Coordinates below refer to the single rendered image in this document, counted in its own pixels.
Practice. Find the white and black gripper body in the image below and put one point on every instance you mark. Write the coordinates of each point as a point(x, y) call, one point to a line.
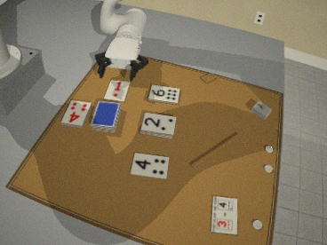
point(122, 50)

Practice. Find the white printed card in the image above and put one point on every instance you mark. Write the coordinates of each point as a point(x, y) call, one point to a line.
point(224, 215)

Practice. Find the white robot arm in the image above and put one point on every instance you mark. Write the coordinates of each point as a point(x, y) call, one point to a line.
point(133, 23)

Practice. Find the grey round disc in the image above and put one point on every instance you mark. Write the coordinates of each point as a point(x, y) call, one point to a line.
point(269, 149)
point(257, 225)
point(268, 168)

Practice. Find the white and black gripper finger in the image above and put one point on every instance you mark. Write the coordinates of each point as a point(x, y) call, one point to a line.
point(101, 63)
point(137, 66)

